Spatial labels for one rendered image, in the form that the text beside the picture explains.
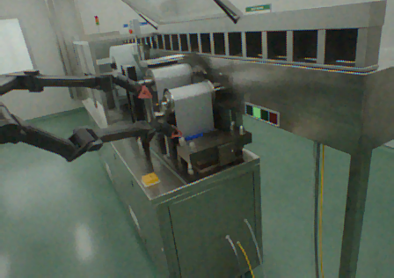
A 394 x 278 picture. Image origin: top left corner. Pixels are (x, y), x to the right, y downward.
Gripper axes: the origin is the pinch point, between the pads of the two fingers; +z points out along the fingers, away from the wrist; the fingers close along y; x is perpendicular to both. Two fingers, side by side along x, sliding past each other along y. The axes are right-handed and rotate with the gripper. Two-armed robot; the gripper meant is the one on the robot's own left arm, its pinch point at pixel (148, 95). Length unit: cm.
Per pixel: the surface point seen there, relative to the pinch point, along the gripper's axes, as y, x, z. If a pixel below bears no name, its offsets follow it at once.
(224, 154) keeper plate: 27, -8, 43
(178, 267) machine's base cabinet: 31, -74, 49
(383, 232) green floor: 54, -5, 196
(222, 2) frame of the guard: 17, 57, 3
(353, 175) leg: 78, 13, 69
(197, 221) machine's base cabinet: 31, -46, 46
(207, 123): 4.8, 2.3, 38.5
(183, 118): 4.6, -1.6, 22.7
